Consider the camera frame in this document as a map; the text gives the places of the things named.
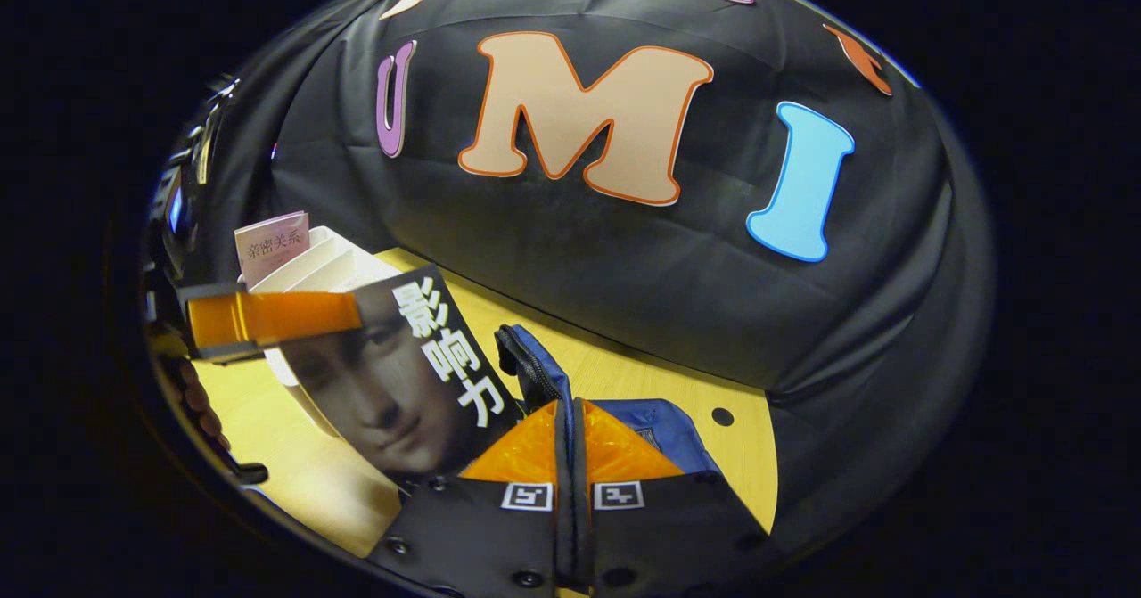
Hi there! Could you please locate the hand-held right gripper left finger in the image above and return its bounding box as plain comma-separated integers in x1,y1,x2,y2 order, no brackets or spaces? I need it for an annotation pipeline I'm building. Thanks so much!
365,399,576,598

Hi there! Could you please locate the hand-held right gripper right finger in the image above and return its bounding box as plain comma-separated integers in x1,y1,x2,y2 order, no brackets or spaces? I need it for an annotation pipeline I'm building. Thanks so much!
573,398,787,598

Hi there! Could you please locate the white plastic bookshelf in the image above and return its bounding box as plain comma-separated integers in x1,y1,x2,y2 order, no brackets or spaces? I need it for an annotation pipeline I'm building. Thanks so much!
248,225,404,440

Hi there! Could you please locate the pink cover book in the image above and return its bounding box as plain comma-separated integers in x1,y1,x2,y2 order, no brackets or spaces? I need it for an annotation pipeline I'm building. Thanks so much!
234,211,311,289

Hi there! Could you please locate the grey portrait cover book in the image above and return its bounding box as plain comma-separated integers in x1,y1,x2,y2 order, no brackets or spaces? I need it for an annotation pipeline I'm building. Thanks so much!
276,264,525,485

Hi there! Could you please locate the blue schoolbag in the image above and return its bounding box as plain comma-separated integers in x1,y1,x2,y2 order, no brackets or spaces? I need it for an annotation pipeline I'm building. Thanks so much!
495,324,725,479

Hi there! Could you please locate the black backdrop cloth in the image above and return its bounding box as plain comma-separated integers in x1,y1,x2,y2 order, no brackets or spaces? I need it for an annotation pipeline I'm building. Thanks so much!
147,0,995,554

